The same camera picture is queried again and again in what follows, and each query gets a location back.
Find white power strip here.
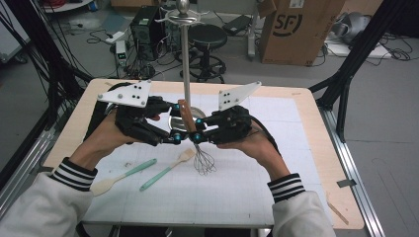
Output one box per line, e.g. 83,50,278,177
105,31,126,44

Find black flat device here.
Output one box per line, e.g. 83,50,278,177
221,14,253,36

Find metal utensil stand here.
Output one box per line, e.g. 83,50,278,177
154,0,210,137

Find black frame post with cables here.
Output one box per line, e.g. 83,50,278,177
0,0,93,132

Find black frame strut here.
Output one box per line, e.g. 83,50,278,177
309,0,408,144

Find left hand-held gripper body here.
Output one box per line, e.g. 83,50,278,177
97,79,173,147

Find black round stool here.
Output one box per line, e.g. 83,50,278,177
179,23,229,84

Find white round table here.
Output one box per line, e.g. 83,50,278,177
42,0,95,14

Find white grid mat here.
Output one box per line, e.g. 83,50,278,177
82,90,334,228

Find grey rounded device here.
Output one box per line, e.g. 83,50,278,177
330,11,372,45

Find wooden-handled wire whisk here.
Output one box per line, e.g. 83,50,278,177
177,99,218,177

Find black floor cables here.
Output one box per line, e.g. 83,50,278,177
378,34,414,62

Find person's left hand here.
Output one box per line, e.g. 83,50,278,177
77,110,144,166

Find large cardboard box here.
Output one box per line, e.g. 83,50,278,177
258,0,347,67

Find white cabinet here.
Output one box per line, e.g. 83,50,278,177
0,0,32,63

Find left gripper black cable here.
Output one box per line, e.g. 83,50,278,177
83,82,120,142

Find person's right hand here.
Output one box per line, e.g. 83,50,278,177
216,122,289,183

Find black computer tower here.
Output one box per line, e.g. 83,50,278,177
129,5,166,62

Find white metal leg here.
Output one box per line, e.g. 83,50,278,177
246,0,260,62

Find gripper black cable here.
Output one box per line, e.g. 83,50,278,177
246,113,284,156
83,82,120,142

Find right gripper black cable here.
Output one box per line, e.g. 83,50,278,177
246,113,284,156

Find white power meter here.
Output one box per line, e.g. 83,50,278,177
115,39,128,67

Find long beige tape strip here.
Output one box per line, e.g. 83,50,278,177
325,197,350,226

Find white flat board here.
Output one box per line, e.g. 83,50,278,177
324,40,393,59

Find tangle of floor cables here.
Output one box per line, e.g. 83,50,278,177
125,48,186,80

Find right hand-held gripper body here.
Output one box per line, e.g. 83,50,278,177
206,81,263,146

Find green-handled wooden spatula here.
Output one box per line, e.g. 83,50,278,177
139,147,196,193

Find green-handled wooden spoon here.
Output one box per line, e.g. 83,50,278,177
89,158,158,198

